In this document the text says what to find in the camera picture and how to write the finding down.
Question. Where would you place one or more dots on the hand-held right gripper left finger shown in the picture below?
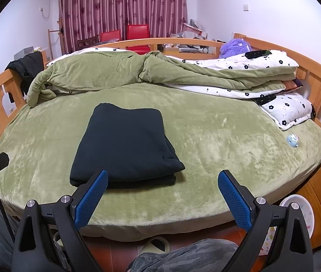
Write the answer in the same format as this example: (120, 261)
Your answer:
(91, 201)

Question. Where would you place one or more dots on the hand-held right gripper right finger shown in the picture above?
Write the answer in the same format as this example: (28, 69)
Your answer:
(234, 201)

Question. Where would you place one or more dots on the black sweatshirt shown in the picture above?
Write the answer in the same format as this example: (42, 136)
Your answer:
(126, 141)

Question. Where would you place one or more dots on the green plush bed sheet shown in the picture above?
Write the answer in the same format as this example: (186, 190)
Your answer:
(220, 153)

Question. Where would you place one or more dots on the white star-print basin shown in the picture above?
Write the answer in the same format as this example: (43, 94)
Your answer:
(305, 212)

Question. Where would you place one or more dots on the small blue toy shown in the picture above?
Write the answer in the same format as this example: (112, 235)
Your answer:
(293, 141)

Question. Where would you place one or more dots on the black jacket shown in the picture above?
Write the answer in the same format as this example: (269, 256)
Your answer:
(27, 62)

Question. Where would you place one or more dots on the white floral pillow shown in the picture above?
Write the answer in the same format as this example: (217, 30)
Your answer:
(288, 109)

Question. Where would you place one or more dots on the grey box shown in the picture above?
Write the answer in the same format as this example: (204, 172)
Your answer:
(24, 51)

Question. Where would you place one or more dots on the wooden coat rack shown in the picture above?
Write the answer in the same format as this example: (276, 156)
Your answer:
(49, 42)

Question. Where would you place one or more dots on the green floral-lined quilt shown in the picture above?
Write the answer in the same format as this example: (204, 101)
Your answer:
(106, 68)

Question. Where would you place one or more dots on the dark wooden chair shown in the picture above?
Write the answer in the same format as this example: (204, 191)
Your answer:
(88, 41)

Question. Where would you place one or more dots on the purple plush toy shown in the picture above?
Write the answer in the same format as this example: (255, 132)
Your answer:
(235, 48)

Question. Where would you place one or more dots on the red chair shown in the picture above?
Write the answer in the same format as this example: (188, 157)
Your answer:
(137, 31)
(110, 36)

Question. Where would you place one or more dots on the pile of cardboard boxes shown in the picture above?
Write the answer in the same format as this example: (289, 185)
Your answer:
(191, 34)

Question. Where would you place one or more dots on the maroon floral curtain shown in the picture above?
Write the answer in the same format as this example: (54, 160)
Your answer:
(120, 5)

